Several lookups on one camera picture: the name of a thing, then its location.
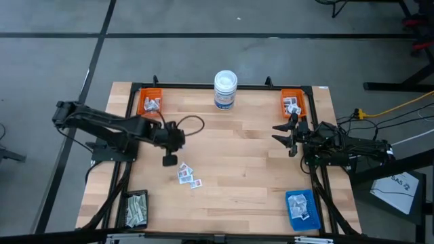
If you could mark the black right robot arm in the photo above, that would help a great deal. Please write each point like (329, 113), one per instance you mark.
(356, 145)

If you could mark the black metal floor stand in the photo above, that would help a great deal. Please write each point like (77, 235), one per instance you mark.
(405, 8)

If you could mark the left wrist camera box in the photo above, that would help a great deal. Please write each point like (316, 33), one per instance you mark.
(168, 128)

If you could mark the person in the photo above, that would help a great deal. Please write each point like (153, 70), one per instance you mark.
(415, 22)

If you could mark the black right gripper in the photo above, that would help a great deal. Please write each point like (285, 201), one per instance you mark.
(303, 135)

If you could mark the white printed sheet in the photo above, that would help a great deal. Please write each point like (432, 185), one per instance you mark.
(395, 191)

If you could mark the silver metal bracket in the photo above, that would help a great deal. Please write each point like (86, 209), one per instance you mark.
(313, 240)
(125, 238)

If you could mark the white wipes canister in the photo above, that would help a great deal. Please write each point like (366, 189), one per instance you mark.
(225, 89)

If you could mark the black diagonal metal bar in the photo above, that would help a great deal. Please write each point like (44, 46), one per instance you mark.
(390, 169)

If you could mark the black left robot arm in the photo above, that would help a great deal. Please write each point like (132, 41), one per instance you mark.
(101, 122)

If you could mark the dark floor stand leg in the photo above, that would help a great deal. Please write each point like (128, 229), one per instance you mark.
(10, 155)

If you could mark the black plastic mesh basket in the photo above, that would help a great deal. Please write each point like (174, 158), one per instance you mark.
(123, 210)

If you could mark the blue plastic mesh basket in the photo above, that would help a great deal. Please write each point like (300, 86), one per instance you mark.
(313, 210)

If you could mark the narrow white packet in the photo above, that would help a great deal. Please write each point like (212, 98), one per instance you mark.
(301, 213)

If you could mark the small white printed packet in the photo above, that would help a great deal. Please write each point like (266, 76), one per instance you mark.
(186, 179)
(294, 109)
(148, 108)
(290, 101)
(147, 101)
(152, 110)
(155, 101)
(152, 105)

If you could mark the white crinkled gauze packet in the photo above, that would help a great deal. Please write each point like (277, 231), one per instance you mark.
(295, 202)

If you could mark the orange plastic mesh basket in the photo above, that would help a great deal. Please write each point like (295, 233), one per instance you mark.
(140, 108)
(293, 93)

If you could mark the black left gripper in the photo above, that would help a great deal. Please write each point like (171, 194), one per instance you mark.
(169, 139)

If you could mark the green striped adhesive bandage packet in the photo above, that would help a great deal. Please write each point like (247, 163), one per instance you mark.
(137, 210)
(137, 202)
(142, 217)
(130, 205)
(143, 202)
(135, 218)
(130, 221)

